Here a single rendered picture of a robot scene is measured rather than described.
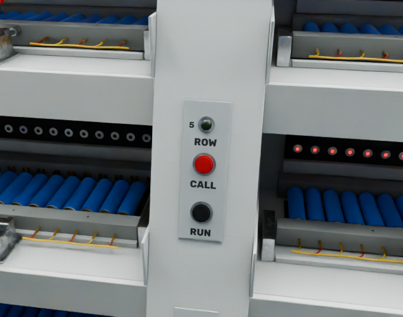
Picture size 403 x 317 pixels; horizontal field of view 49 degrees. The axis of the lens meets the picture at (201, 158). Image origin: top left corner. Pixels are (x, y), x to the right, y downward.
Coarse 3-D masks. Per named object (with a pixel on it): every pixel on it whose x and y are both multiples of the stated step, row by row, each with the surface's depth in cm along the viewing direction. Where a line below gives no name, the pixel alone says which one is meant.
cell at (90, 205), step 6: (102, 180) 54; (108, 180) 54; (96, 186) 53; (102, 186) 52; (108, 186) 53; (96, 192) 51; (102, 192) 52; (108, 192) 53; (90, 198) 50; (96, 198) 50; (102, 198) 51; (84, 204) 49; (90, 204) 49; (96, 204) 50; (90, 210) 49; (96, 210) 49
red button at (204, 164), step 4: (200, 156) 38; (204, 156) 38; (196, 160) 38; (200, 160) 38; (204, 160) 38; (208, 160) 38; (212, 160) 38; (196, 164) 38; (200, 164) 38; (204, 164) 38; (208, 164) 38; (212, 164) 38; (196, 168) 38; (200, 168) 38; (204, 168) 38; (208, 168) 38; (212, 168) 38; (200, 172) 38; (204, 172) 38; (208, 172) 38
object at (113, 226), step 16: (0, 208) 47; (16, 208) 47; (32, 208) 48; (48, 208) 48; (16, 224) 47; (32, 224) 47; (48, 224) 46; (64, 224) 46; (80, 224) 46; (96, 224) 46; (112, 224) 45; (128, 224) 45; (48, 240) 45; (112, 240) 45
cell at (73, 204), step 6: (84, 180) 54; (90, 180) 54; (84, 186) 52; (90, 186) 53; (78, 192) 51; (84, 192) 52; (90, 192) 52; (72, 198) 50; (78, 198) 50; (84, 198) 51; (66, 204) 49; (72, 204) 49; (78, 204) 50; (78, 210) 49
